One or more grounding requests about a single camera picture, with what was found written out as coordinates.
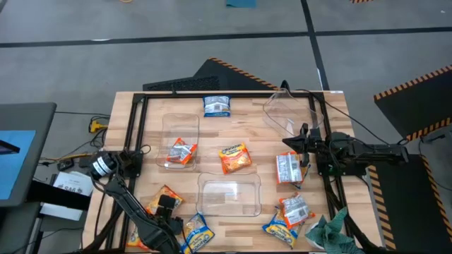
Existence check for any green plant in white pot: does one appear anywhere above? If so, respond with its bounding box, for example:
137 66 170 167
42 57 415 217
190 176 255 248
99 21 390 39
304 206 364 254

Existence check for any clear plastic bin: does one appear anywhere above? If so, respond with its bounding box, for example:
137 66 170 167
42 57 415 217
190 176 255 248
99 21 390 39
262 87 325 138
196 171 263 217
155 112 201 170

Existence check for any black cable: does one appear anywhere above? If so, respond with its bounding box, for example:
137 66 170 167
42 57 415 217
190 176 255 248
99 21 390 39
295 87 410 146

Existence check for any black aluminium table frame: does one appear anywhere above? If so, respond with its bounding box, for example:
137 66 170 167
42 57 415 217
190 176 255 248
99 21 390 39
104 90 386 254

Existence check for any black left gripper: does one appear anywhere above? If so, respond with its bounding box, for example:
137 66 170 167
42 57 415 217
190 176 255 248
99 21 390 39
157 195 185 236

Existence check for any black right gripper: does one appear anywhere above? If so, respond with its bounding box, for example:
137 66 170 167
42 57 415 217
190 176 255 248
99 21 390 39
282 123 324 167

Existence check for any black hazard-striped floor mat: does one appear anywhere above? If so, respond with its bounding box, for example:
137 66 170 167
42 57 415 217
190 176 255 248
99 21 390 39
367 154 452 254
142 56 280 92
373 65 452 142

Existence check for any blue floor mat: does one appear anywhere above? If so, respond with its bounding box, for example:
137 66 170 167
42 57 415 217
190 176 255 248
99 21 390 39
225 0 257 8

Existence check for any white paper box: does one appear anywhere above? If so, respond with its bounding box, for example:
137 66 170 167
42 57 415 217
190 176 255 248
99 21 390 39
39 171 95 222

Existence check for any yellow plug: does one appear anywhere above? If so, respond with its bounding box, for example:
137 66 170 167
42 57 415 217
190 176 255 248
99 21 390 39
88 119 109 134

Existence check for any grey desk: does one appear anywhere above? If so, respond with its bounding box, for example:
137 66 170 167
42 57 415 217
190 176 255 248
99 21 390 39
0 102 57 208

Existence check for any orange Maruchan ramen pack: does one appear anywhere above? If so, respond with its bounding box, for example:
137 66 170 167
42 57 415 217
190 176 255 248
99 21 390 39
275 150 305 185
145 184 184 216
278 192 316 230
218 142 253 175
126 225 149 251
165 137 198 165

